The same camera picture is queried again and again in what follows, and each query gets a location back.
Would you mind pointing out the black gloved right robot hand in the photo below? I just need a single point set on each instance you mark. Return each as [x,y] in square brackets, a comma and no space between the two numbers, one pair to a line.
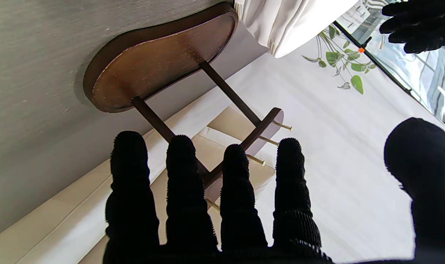
[193,220]

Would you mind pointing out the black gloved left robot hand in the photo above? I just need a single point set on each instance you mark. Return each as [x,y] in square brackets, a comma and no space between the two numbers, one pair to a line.
[424,25]

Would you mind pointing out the cream handbag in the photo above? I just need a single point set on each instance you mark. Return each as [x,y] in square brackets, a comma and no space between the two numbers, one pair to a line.
[288,22]

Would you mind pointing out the dark wooden jewelry stand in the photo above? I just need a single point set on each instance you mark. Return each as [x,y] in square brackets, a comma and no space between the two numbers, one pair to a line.
[160,62]

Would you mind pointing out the black pole orange clip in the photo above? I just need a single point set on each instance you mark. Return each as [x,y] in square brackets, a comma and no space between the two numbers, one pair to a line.
[376,62]

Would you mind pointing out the large leaf green plant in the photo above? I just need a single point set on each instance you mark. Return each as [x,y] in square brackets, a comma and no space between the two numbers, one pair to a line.
[332,57]

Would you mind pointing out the white sheer curtain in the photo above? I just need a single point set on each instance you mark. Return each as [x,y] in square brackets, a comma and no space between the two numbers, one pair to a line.
[336,165]

